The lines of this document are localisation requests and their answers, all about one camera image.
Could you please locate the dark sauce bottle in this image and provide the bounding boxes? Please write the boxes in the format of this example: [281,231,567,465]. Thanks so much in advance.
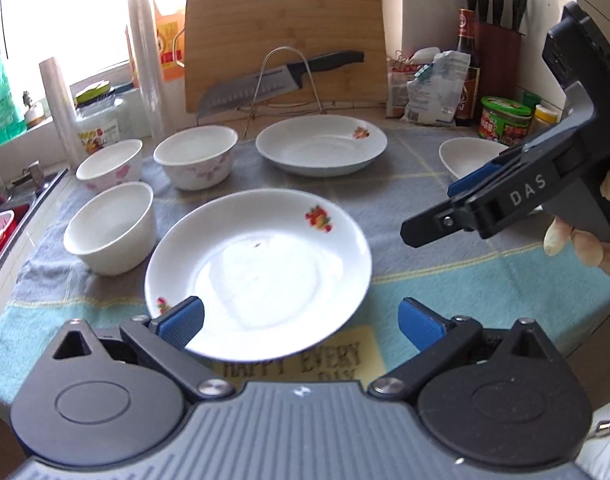
[455,8,482,128]

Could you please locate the yellow-lid spice jar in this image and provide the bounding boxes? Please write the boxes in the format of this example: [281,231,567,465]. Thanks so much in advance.
[532,105,558,137]

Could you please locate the black-handled kitchen knife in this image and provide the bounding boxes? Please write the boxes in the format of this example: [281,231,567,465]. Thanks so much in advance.
[197,50,365,120]

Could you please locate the plain white bowl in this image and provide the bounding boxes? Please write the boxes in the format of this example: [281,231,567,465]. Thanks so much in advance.
[64,181,156,277]

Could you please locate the white pink-floral bowl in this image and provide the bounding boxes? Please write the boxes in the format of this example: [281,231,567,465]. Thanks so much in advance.
[153,125,239,191]
[76,139,144,193]

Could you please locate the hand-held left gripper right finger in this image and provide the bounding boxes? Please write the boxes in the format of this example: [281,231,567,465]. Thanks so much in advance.
[367,297,556,404]

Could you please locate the bamboo cutting board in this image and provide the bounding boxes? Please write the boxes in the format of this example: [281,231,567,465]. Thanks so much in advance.
[185,0,389,113]

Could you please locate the metal wire rack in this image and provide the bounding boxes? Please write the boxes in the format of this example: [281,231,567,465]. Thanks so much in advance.
[242,46,337,137]

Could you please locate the white fruit-print plate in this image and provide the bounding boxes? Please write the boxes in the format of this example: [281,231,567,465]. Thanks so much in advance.
[144,188,373,361]
[255,115,388,177]

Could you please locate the steel sink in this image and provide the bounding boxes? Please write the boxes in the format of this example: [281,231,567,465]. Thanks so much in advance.
[0,167,69,296]

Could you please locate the metal faucet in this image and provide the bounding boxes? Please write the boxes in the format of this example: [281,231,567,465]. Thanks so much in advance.
[0,150,47,211]

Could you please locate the white garment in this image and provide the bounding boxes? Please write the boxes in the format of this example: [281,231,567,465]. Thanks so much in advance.
[580,400,610,480]

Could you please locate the green-lid jar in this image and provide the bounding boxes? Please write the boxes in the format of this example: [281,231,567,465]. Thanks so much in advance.
[477,96,534,141]

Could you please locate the orange bottle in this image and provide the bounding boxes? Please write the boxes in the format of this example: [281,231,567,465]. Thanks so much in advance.
[142,0,187,84]

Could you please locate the small figurine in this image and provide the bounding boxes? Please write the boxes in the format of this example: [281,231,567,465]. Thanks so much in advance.
[22,91,46,129]

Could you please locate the dark red knife block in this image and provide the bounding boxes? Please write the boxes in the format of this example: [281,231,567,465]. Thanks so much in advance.
[472,22,526,132]

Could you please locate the person's right hand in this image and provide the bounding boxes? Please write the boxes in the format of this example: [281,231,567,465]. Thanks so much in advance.
[543,162,610,282]

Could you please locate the green plastic bag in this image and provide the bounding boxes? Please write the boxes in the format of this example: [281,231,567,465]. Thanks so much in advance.
[0,45,27,151]

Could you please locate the tall plastic wrap roll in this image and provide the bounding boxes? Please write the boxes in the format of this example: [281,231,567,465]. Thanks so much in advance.
[126,0,166,142]

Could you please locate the red white packet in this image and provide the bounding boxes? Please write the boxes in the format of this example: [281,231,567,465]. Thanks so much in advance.
[386,57,426,120]

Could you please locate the glass jar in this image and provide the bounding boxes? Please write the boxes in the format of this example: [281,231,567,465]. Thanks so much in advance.
[74,82,129,156]

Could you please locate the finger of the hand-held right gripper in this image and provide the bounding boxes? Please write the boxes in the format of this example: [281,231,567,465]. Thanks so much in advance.
[447,144,532,199]
[400,198,482,249]

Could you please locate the grey blue dish mat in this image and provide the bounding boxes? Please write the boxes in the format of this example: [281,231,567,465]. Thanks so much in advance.
[0,127,610,406]

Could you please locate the white plastic bag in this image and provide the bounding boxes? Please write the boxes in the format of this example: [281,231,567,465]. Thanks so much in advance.
[405,50,472,126]

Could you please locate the short plastic wrap roll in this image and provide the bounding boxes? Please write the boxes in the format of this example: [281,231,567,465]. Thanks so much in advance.
[39,57,79,162]

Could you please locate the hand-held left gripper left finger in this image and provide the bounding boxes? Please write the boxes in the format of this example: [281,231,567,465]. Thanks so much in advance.
[50,296,236,404]

